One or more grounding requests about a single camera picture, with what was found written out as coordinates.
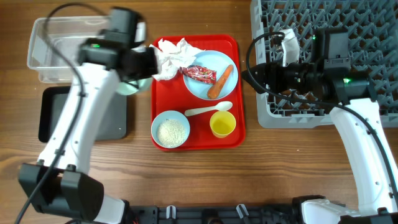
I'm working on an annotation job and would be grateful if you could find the mint green bowl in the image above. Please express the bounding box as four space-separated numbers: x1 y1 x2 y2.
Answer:
116 78 153 96

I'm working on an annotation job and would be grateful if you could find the white tissue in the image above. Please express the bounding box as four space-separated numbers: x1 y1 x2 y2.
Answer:
150 38 203 81

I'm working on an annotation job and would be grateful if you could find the red snack wrapper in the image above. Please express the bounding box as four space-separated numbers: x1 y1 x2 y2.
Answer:
179 65 216 85

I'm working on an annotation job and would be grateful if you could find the orange carrot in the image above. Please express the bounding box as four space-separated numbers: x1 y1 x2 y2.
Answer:
207 64 234 100

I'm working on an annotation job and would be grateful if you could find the light blue bowl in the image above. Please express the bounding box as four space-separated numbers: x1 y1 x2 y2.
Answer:
151 110 190 149

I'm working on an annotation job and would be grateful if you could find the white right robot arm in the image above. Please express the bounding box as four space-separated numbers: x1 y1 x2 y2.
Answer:
242 28 397 223

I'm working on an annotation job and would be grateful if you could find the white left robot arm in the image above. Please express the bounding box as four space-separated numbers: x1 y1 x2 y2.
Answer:
19 7 158 223

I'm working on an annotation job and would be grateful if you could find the grey dishwasher rack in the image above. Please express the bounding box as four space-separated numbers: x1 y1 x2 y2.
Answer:
250 0 397 128

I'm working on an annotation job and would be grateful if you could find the white plastic spoon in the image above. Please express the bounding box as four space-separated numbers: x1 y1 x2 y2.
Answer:
184 101 233 117

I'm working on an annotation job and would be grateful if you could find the light blue plate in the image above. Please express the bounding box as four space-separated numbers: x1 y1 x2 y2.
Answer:
183 50 239 100

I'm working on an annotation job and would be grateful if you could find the clear plastic bin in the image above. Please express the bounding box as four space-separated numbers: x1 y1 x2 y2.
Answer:
27 16 109 83

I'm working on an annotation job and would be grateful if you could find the yellow cup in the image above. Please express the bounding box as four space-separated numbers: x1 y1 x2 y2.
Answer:
210 111 236 138

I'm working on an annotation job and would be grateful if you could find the black tray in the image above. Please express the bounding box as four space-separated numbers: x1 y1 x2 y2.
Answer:
38 86 128 143

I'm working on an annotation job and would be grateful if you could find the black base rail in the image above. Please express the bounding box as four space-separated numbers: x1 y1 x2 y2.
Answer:
130 204 300 224

